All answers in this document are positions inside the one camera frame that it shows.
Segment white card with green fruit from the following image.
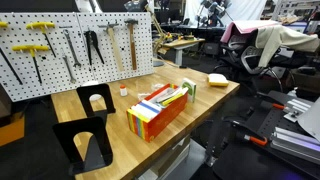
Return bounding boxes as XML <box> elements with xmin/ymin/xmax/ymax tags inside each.
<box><xmin>181</xmin><ymin>77</ymin><xmax>198</xmax><ymax>104</ymax></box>

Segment black pliers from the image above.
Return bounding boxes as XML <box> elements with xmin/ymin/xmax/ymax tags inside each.
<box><xmin>83</xmin><ymin>29</ymin><xmax>106</xmax><ymax>67</ymax></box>

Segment yellow edged board book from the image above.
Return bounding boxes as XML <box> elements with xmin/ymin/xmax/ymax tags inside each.
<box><xmin>161</xmin><ymin>88</ymin><xmax>190</xmax><ymax>107</ymax></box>

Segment pink cloth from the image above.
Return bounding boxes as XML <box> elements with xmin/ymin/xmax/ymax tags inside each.
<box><xmin>219</xmin><ymin>19</ymin><xmax>282</xmax><ymax>44</ymax></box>

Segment black metal bookend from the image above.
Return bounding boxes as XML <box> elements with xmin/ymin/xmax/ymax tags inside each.
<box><xmin>52</xmin><ymin>109</ymin><xmax>115</xmax><ymax>177</ymax></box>
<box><xmin>76</xmin><ymin>83</ymin><xmax>117</xmax><ymax>118</ymax></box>

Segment black mesh office chair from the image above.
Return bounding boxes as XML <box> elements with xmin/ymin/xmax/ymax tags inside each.
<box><xmin>213</xmin><ymin>32</ymin><xmax>292</xmax><ymax>95</ymax></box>

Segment hammer with dark wooden handle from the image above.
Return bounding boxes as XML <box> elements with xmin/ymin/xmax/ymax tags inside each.
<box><xmin>123</xmin><ymin>18</ymin><xmax>140</xmax><ymax>71</ymax></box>

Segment white blue striped board book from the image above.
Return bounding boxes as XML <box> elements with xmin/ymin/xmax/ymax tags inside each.
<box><xmin>129</xmin><ymin>98</ymin><xmax>162</xmax><ymax>121</ymax></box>

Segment white pegboard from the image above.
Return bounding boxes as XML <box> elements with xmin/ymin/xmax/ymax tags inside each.
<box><xmin>0</xmin><ymin>12</ymin><xmax>155</xmax><ymax>103</ymax></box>

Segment background wooden desk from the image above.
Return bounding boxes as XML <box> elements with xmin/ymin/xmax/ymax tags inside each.
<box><xmin>159</xmin><ymin>36</ymin><xmax>207</xmax><ymax>67</ymax></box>

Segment silver metal bracket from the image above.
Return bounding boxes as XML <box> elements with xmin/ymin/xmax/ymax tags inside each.
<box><xmin>283</xmin><ymin>98</ymin><xmax>315</xmax><ymax>123</ymax></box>

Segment clear plastic cup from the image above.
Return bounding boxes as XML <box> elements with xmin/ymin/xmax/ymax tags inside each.
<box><xmin>135</xmin><ymin>79</ymin><xmax>153</xmax><ymax>101</ymax></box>

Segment yellow white sponge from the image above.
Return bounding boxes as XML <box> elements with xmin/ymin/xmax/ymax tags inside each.
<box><xmin>207</xmin><ymin>73</ymin><xmax>230</xmax><ymax>88</ymax></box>

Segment white bottle with red cap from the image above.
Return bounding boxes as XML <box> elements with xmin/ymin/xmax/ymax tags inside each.
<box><xmin>119</xmin><ymin>84</ymin><xmax>129</xmax><ymax>98</ymax></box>

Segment hammer with light wooden handle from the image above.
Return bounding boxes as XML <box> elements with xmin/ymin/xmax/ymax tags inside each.
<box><xmin>97</xmin><ymin>22</ymin><xmax>125</xmax><ymax>73</ymax></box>

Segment long yellow T-handle hex key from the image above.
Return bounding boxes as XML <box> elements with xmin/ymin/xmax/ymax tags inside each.
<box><xmin>0</xmin><ymin>20</ymin><xmax>24</xmax><ymax>86</ymax></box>

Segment silver aluminium extrusion stack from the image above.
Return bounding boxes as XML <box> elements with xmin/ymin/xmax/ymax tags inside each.
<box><xmin>269</xmin><ymin>126</ymin><xmax>320</xmax><ymax>165</ymax></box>

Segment large silver combination wrench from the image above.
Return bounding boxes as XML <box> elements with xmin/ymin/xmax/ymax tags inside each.
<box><xmin>62</xmin><ymin>29</ymin><xmax>82</xmax><ymax>69</ymax></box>

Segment rainbow striped orange book box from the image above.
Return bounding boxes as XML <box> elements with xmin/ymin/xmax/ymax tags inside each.
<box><xmin>126</xmin><ymin>83</ymin><xmax>190</xmax><ymax>144</ymax></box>

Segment orange handled black clamp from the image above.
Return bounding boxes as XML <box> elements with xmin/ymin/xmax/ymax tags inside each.
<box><xmin>255</xmin><ymin>91</ymin><xmax>288</xmax><ymax>112</ymax></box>
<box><xmin>229</xmin><ymin>119</ymin><xmax>269</xmax><ymax>147</ymax></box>

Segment dark background camera rig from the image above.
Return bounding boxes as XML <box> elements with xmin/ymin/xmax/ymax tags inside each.
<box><xmin>195</xmin><ymin>0</ymin><xmax>235</xmax><ymax>28</ymax></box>

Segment beige jacket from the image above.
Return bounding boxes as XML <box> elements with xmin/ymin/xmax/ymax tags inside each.
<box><xmin>254</xmin><ymin>24</ymin><xmax>320</xmax><ymax>68</ymax></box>

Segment small silver combination wrench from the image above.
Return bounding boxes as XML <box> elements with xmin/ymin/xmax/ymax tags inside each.
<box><xmin>61</xmin><ymin>49</ymin><xmax>77</xmax><ymax>85</ymax></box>

